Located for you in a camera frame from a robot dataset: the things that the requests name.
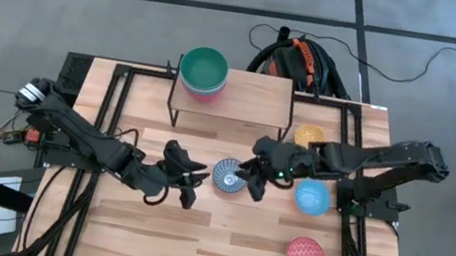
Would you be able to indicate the red wave bowl navy inside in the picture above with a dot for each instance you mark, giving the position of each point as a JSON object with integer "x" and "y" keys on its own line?
{"x": 224, "y": 176}

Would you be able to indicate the black orange vacuum cleaner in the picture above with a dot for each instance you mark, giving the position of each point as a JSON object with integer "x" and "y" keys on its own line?
{"x": 295, "y": 64}

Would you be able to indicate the wooden shelf black metal legs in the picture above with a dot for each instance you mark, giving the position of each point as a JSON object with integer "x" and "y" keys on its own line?
{"x": 256, "y": 100}

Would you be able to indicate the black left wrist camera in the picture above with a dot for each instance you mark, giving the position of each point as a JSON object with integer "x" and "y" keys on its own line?
{"x": 174, "y": 151}

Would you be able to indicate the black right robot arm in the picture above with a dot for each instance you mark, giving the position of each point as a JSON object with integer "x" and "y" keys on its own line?
{"x": 382, "y": 160}

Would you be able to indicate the orange cross bowl blue inside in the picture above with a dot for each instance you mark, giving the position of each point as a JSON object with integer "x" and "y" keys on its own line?
{"x": 313, "y": 198}

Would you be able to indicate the black aluminium table frame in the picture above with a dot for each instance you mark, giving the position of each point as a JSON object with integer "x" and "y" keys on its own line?
{"x": 331, "y": 103}

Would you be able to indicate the black perforated equipment box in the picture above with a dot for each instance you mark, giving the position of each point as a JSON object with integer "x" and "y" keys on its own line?
{"x": 75, "y": 73}

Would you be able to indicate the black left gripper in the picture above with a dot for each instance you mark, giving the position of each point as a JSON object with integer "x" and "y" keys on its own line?
{"x": 153, "y": 176}

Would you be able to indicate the large plain blue bowl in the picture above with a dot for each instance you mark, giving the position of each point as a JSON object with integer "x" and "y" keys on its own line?
{"x": 201, "y": 92}

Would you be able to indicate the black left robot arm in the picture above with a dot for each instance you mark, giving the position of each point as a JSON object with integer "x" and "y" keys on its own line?
{"x": 81, "y": 132}

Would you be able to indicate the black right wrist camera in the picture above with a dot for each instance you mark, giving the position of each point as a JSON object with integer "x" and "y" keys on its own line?
{"x": 269, "y": 147}

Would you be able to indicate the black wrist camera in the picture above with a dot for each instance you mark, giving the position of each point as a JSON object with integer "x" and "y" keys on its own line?
{"x": 174, "y": 151}
{"x": 269, "y": 147}

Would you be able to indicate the navy diamond bowl gold inside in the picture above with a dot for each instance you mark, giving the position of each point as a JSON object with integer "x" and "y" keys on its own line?
{"x": 309, "y": 134}

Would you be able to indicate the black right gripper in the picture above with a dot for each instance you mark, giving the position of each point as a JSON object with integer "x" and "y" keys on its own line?
{"x": 289, "y": 169}

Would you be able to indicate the orange power connector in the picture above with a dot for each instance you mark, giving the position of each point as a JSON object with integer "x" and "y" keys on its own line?
{"x": 32, "y": 136}

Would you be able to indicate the large plain green bowl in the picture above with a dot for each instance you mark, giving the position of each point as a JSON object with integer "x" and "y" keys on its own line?
{"x": 204, "y": 67}

